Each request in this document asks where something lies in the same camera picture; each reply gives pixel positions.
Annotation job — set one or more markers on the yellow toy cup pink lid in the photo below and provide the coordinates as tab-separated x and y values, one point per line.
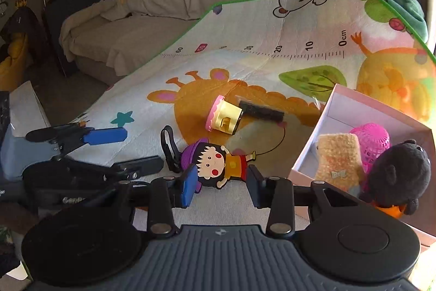
226	113

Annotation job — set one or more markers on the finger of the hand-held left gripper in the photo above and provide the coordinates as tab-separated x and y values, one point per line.
102	136
143	164

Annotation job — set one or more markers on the orange plush toy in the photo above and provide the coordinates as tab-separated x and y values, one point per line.
337	158

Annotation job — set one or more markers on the black roll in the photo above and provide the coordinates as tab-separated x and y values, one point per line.
260	111

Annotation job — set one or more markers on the pink plastic basket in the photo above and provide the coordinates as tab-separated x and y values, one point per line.
373	141

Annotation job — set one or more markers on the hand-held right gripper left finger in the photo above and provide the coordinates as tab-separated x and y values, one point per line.
189	187

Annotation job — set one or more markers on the yellow armchair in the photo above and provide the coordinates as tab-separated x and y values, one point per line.
13	69

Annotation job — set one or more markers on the dark jacket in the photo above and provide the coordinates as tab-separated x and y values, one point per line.
20	25

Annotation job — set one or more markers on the pink cardboard box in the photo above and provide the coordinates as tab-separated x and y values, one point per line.
340	113

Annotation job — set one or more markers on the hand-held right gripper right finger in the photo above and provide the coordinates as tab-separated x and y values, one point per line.
257	190

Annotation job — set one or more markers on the black plush toy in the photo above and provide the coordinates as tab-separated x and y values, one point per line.
398	171

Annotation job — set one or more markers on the beige covered sofa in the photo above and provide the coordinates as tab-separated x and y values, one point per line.
136	38

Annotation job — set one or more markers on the green cushion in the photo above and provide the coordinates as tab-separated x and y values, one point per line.
402	8

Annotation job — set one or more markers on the cartoon printed play mat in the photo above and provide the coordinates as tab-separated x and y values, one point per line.
272	38

